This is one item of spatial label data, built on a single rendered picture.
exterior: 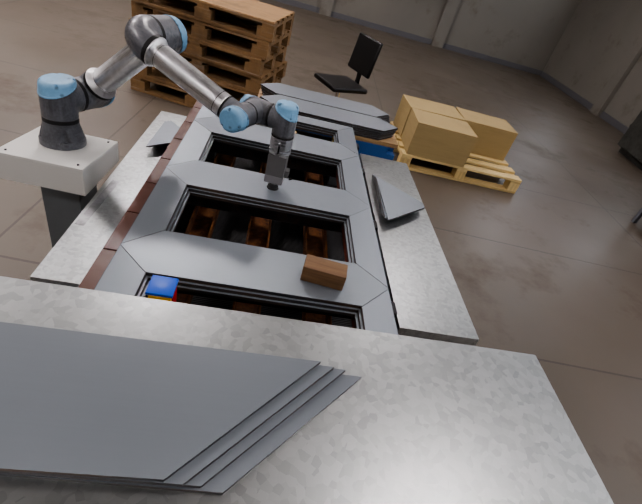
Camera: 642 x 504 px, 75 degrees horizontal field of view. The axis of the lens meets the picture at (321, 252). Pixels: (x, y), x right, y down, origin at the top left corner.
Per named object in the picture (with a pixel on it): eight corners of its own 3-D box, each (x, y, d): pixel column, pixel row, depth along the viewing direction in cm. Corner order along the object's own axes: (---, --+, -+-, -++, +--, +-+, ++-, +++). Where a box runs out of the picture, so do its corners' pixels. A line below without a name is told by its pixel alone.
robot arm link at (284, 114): (280, 95, 135) (304, 104, 134) (275, 127, 142) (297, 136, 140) (270, 101, 129) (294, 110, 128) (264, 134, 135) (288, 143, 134)
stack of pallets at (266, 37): (281, 103, 467) (298, 12, 412) (257, 129, 396) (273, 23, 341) (172, 69, 468) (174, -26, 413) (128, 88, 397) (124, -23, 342)
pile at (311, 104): (387, 118, 259) (390, 109, 256) (397, 145, 228) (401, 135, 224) (260, 88, 246) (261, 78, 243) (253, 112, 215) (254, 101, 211)
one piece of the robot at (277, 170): (297, 151, 136) (287, 194, 145) (300, 141, 143) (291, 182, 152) (267, 144, 135) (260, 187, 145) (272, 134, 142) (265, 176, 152)
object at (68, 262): (200, 124, 221) (200, 119, 220) (107, 295, 119) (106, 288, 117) (161, 116, 218) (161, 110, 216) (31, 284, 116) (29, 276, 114)
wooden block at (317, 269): (343, 277, 120) (348, 264, 117) (341, 291, 115) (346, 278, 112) (303, 266, 119) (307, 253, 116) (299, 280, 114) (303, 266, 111)
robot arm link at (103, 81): (53, 86, 151) (149, 5, 125) (86, 81, 163) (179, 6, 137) (73, 118, 155) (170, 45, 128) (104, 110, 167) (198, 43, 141)
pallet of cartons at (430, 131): (490, 158, 490) (510, 120, 462) (515, 196, 419) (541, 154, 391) (385, 132, 474) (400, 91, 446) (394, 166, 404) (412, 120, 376)
